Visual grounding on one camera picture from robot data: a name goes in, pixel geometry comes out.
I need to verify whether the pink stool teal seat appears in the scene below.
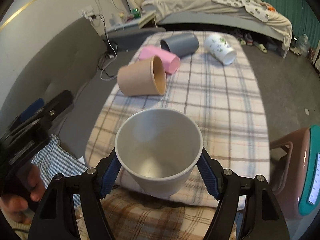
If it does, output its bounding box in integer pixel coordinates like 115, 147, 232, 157
270, 125, 319, 219

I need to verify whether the pink faceted cup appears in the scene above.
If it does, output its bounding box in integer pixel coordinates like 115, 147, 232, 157
138, 46, 181, 75

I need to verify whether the light grey plastic cup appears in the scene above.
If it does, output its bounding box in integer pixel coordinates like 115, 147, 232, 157
114, 108, 203, 198

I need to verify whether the white nightstand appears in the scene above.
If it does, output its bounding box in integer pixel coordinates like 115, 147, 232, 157
106, 10, 156, 33

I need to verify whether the patterned baby mat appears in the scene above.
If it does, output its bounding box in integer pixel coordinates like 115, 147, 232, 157
211, 0, 269, 23

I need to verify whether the white charging cable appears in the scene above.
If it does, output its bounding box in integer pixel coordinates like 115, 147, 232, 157
97, 52, 118, 82

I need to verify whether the white cactus print cup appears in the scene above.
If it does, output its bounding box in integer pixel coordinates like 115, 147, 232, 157
204, 33, 236, 66

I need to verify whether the dark grey cup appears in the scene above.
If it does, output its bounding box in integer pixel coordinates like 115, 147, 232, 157
160, 33, 199, 58

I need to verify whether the wall power outlet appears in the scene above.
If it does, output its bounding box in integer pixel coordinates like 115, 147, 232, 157
78, 5, 95, 20

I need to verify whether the bed with beige sheet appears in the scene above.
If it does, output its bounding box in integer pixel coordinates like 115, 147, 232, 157
127, 0, 293, 56

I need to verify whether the brown paper cup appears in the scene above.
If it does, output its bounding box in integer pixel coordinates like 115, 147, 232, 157
117, 56, 167, 96

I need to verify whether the green slipper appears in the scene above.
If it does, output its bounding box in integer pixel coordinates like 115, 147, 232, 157
253, 41, 268, 54

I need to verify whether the plaid blanket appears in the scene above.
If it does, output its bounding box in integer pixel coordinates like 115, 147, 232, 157
85, 30, 271, 209

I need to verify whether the green soda can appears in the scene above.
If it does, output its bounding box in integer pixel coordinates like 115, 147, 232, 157
131, 8, 141, 19

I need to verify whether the green curtain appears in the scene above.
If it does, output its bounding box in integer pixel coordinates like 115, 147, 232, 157
262, 0, 319, 48

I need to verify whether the smartphone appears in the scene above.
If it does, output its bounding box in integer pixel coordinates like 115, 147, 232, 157
308, 153, 320, 205

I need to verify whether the person's left hand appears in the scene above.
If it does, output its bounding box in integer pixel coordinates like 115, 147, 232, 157
0, 163, 47, 225

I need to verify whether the water jug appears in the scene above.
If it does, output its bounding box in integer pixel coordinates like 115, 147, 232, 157
296, 34, 310, 57

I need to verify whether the blue gingham cloth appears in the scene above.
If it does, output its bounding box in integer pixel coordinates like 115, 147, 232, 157
31, 134, 89, 207

